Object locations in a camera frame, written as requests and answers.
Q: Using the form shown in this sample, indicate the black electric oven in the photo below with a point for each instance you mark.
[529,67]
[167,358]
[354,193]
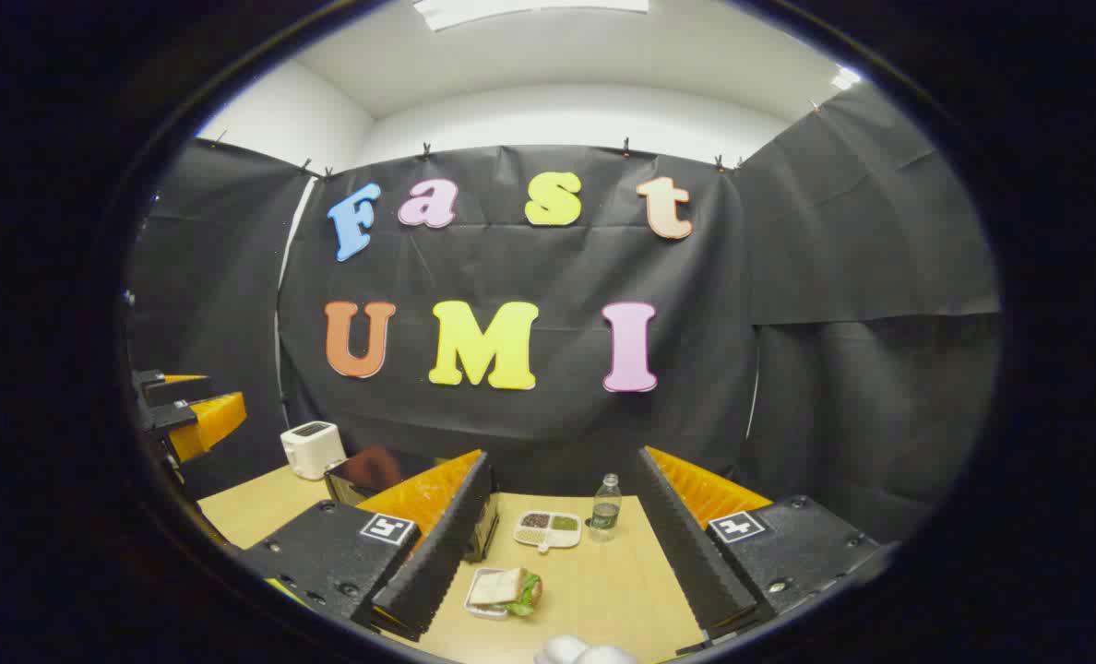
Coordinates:
[373,470]

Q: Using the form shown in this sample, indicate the ceiling light panel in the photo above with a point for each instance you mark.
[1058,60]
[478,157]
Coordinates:
[530,11]

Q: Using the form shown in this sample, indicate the lettuce sandwich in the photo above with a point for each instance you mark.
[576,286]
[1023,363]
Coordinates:
[500,586]

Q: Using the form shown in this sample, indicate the clear water bottle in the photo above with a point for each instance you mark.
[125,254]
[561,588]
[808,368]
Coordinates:
[605,512]

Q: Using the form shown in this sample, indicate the white divided bean plate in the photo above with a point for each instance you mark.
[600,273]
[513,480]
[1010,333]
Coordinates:
[548,530]

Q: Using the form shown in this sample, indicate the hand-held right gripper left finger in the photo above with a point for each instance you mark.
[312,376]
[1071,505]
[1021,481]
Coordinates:
[446,544]

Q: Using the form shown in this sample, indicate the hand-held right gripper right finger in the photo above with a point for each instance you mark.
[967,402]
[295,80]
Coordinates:
[686,544]

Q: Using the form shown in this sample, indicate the black backdrop cloth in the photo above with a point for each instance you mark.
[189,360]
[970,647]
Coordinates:
[511,267]

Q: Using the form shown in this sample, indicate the white toaster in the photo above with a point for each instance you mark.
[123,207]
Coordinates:
[313,450]

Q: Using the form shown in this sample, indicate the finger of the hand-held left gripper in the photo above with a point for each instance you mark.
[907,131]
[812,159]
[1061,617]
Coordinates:
[179,392]
[207,424]

